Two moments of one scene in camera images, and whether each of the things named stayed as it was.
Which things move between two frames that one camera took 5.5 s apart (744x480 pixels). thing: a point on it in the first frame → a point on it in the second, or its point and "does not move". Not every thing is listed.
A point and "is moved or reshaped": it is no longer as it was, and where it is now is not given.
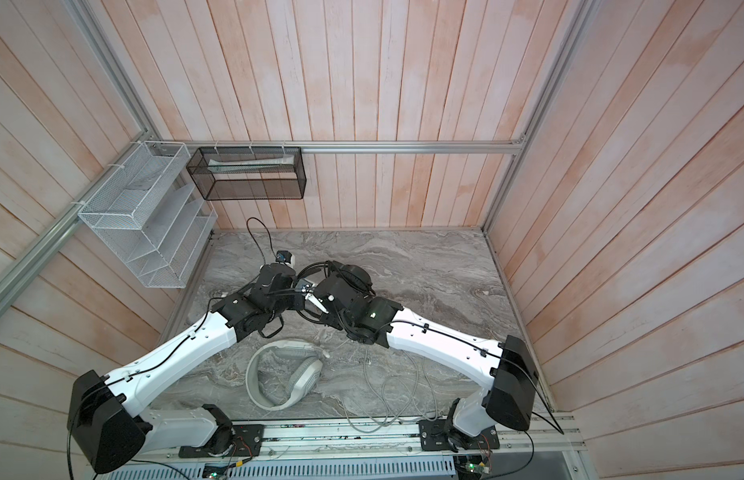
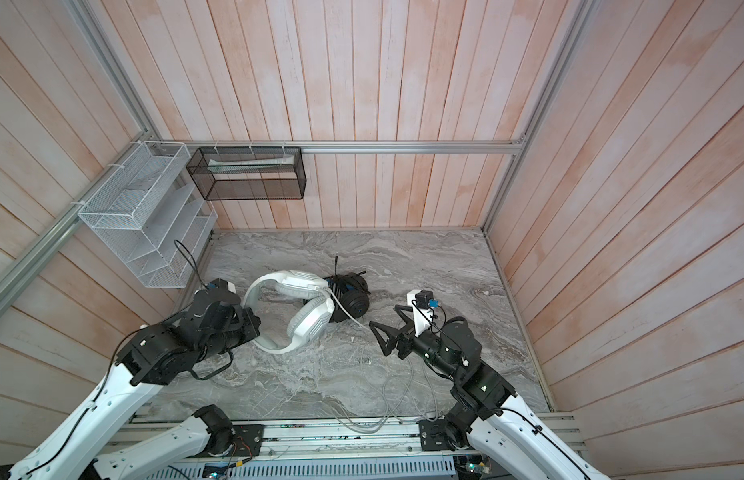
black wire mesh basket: (249, 172) does not move
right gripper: (332, 318) → (399, 336)
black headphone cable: (301, 288) → (356, 275)
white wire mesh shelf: (152, 216) does not move
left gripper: (300, 301) → (252, 323)
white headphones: (304, 380) is moved or reshaped
